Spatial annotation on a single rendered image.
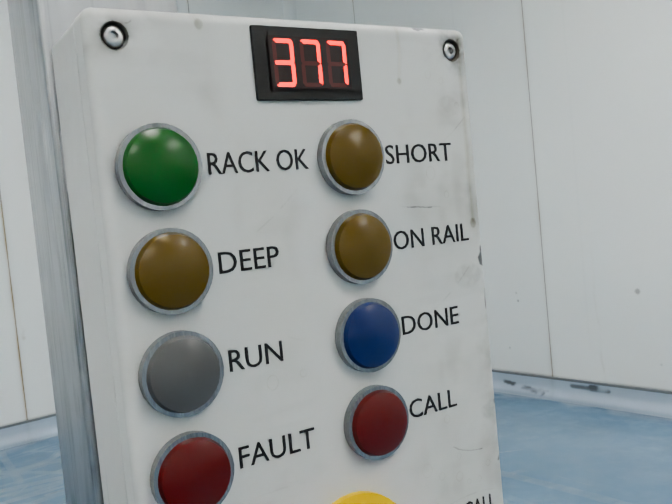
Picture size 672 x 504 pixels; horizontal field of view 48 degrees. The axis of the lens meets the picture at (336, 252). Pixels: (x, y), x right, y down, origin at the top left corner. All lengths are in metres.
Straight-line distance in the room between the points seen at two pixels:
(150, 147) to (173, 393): 0.08
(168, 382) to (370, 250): 0.09
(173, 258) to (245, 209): 0.04
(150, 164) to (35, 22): 0.10
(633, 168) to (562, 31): 0.72
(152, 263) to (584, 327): 3.50
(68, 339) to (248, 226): 0.10
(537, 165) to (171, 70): 3.52
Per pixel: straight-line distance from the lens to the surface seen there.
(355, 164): 0.30
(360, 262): 0.30
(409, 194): 0.32
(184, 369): 0.27
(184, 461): 0.27
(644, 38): 3.52
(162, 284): 0.26
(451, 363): 0.34
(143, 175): 0.26
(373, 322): 0.30
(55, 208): 0.33
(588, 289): 3.67
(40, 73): 0.34
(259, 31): 0.30
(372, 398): 0.31
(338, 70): 0.31
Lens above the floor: 1.00
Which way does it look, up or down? 3 degrees down
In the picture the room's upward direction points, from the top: 6 degrees counter-clockwise
